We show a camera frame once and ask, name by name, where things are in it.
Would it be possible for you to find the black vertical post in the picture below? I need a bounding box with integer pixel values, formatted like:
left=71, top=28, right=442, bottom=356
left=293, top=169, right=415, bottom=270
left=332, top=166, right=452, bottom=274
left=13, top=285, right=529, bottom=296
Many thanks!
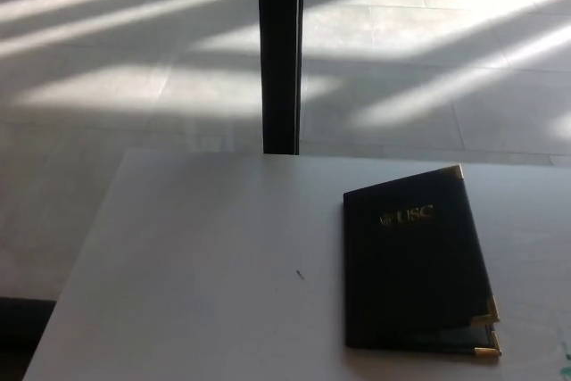
left=256, top=0, right=305, bottom=156

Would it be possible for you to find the black USC diary folder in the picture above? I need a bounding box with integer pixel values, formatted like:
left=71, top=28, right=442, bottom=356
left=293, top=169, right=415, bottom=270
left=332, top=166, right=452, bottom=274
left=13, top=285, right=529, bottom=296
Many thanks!
left=342, top=164, right=502, bottom=359

